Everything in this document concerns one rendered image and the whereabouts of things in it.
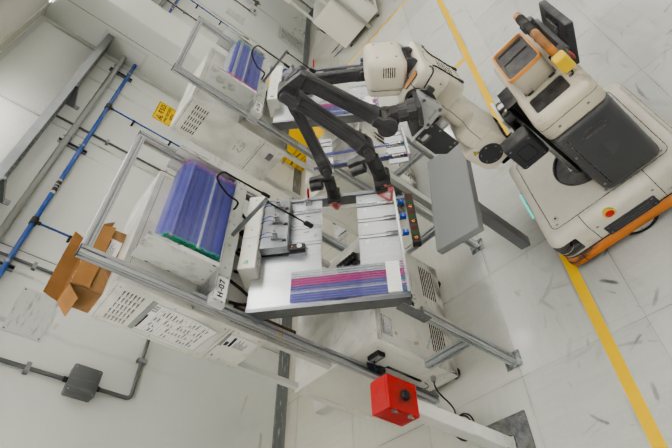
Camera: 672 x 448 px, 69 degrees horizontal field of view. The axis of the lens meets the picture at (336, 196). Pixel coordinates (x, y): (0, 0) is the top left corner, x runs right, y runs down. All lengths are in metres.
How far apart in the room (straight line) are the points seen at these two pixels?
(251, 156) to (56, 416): 1.88
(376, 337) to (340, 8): 5.00
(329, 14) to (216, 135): 3.67
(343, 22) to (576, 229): 4.95
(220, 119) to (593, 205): 2.19
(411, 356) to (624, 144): 1.30
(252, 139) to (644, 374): 2.45
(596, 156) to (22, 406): 3.06
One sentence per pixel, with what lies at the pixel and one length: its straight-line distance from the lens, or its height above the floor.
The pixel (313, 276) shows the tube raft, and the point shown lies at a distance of 2.20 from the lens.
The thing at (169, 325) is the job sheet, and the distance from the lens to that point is 2.30.
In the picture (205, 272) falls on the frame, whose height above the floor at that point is 1.42.
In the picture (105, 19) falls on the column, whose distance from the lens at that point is 5.34.
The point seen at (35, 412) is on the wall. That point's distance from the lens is 3.29.
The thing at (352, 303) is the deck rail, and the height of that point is 0.88.
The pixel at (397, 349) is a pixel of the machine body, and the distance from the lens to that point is 2.41.
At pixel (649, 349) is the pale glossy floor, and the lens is 2.31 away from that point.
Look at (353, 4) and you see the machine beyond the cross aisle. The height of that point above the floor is 0.36.
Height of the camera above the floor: 2.01
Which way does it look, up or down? 25 degrees down
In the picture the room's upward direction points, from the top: 59 degrees counter-clockwise
